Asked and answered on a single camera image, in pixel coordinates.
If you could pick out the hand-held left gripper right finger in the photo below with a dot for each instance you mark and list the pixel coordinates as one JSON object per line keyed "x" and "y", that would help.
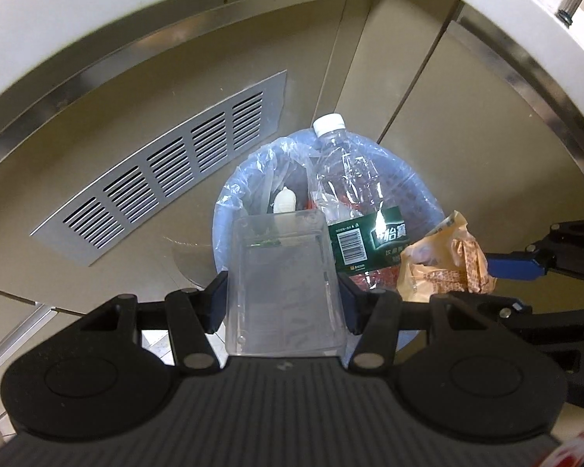
{"x": 348, "y": 301}

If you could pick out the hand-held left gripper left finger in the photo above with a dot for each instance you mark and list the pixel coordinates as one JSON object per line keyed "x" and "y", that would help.
{"x": 219, "y": 299}

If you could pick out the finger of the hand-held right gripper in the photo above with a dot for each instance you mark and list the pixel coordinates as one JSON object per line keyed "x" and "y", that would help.
{"x": 511, "y": 265}
{"x": 555, "y": 318}

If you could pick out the clear plastic tray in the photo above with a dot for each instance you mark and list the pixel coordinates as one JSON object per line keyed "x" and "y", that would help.
{"x": 282, "y": 277}

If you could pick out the orange printed wrapper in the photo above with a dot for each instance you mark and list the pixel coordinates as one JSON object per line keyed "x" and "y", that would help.
{"x": 443, "y": 262}

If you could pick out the blue plastic trash bin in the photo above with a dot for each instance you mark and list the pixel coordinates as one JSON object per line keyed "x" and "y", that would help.
{"x": 418, "y": 189}

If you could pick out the clear plastic bin liner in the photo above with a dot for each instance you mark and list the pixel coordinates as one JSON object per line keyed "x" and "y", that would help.
{"x": 258, "y": 175}

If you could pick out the clear plastic bottle green label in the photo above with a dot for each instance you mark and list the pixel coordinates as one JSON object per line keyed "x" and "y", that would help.
{"x": 350, "y": 165}

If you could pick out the beige cabinet door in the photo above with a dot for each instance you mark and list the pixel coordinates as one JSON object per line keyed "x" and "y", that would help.
{"x": 491, "y": 155}

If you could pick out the small white plastic bottle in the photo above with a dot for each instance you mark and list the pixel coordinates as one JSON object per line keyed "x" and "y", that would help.
{"x": 284, "y": 200}

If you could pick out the metal vent grille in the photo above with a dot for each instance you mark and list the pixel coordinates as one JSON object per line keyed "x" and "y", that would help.
{"x": 165, "y": 165}

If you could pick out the beige vented cabinet panel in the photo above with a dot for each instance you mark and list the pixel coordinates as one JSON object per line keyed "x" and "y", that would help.
{"x": 151, "y": 82}

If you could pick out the beige corner filler panel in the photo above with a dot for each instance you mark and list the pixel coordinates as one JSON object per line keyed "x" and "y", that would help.
{"x": 370, "y": 58}

